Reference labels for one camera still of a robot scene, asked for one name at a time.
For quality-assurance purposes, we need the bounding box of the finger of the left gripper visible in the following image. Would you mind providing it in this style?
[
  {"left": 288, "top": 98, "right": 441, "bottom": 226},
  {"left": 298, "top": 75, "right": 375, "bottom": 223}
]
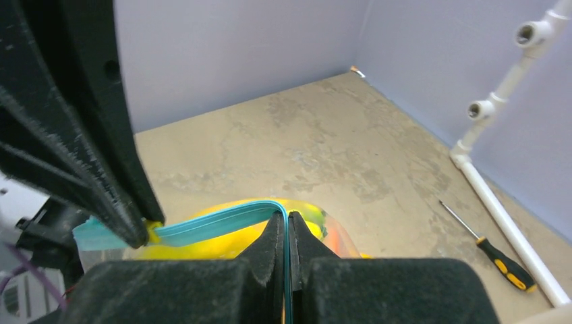
[{"left": 26, "top": 1, "right": 165, "bottom": 222}]

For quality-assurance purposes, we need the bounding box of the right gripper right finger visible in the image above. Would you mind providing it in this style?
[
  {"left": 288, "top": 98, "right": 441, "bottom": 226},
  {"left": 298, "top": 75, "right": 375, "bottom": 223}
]
[{"left": 288, "top": 212, "right": 500, "bottom": 323}]

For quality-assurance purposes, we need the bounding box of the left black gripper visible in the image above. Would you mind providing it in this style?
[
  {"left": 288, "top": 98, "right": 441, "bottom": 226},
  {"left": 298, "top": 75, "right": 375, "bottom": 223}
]
[{"left": 1, "top": 1, "right": 149, "bottom": 289}]

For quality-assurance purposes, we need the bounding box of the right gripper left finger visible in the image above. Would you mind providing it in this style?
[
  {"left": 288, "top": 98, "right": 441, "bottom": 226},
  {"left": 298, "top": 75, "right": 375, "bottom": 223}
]
[{"left": 60, "top": 212, "right": 285, "bottom": 323}]

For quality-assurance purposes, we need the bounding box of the yellow banana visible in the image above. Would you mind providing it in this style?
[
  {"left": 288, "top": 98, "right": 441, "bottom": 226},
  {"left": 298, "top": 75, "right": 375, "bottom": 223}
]
[{"left": 127, "top": 198, "right": 328, "bottom": 260}]

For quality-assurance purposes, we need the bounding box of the clear zip top bag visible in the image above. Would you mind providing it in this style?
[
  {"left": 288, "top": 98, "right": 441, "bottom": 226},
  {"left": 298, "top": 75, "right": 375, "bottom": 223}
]
[{"left": 71, "top": 197, "right": 363, "bottom": 324}]

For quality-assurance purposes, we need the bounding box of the orange yellow mango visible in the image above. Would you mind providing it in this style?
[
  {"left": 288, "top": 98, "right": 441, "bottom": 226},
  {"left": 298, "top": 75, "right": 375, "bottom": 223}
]
[{"left": 322, "top": 215, "right": 362, "bottom": 259}]

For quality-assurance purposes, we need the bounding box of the black yellow screwdriver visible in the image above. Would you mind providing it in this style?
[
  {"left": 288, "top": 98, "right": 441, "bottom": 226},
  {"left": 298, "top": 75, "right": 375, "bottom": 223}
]
[{"left": 438, "top": 200, "right": 537, "bottom": 293}]

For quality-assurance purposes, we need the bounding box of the white pvc pipe frame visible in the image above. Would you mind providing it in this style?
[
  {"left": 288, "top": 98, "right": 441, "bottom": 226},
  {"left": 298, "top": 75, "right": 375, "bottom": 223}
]
[{"left": 449, "top": 1, "right": 571, "bottom": 307}]

